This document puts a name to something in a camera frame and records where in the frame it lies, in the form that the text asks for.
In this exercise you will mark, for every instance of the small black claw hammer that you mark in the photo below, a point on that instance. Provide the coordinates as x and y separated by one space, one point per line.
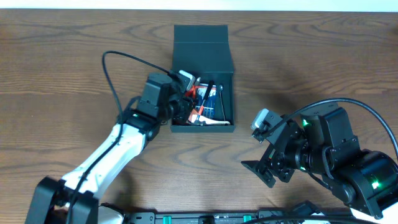
210 85

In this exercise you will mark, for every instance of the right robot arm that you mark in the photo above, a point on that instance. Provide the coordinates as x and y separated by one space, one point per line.
325 147

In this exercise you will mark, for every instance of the blue screwdriver set case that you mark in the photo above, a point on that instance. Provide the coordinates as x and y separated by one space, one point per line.
209 106

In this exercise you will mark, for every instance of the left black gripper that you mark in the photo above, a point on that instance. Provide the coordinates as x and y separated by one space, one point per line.
183 106

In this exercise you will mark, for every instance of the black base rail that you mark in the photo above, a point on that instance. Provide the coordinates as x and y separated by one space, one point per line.
217 217

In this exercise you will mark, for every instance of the silver combination wrench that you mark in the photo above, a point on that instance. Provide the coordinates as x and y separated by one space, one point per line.
221 100

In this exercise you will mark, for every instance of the red handled pliers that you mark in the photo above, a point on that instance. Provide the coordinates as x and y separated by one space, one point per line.
192 92

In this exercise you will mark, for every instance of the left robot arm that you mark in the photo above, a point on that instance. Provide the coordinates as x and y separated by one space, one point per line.
75 198

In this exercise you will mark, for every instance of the dark green box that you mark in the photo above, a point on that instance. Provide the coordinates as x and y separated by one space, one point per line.
203 51

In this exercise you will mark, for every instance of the orange scraper wooden handle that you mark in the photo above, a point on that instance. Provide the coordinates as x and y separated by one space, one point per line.
204 121

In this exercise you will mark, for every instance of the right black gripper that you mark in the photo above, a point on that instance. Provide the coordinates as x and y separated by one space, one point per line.
283 158

